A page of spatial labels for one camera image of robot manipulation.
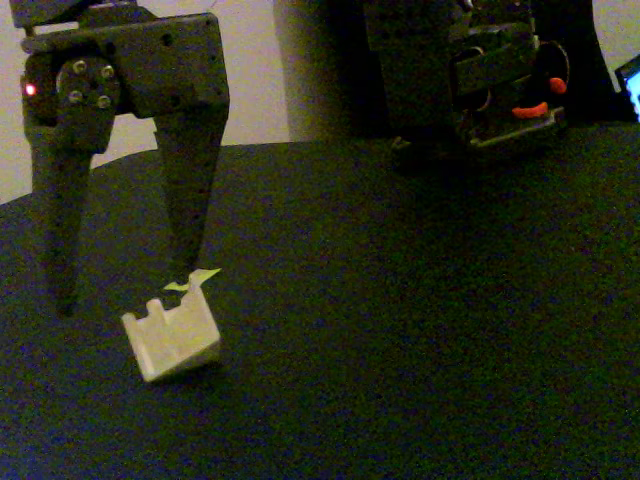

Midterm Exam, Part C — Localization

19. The white plastic block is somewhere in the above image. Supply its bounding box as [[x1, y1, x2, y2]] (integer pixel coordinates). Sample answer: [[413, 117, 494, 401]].
[[121, 272, 222, 384]]

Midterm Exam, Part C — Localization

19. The dark desk mat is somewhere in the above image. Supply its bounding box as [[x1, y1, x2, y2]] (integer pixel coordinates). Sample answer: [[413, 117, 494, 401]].
[[0, 122, 640, 480]]

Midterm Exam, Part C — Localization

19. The yellow-green tape marker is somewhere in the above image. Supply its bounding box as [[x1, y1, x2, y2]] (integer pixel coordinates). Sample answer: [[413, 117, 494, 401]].
[[163, 268, 222, 292]]

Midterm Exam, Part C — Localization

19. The black office chair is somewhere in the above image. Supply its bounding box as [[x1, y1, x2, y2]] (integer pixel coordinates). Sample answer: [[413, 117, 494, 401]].
[[529, 0, 624, 124]]

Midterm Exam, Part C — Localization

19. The laptop screen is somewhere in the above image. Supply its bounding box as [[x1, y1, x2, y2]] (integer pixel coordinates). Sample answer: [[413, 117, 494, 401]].
[[614, 53, 640, 124]]

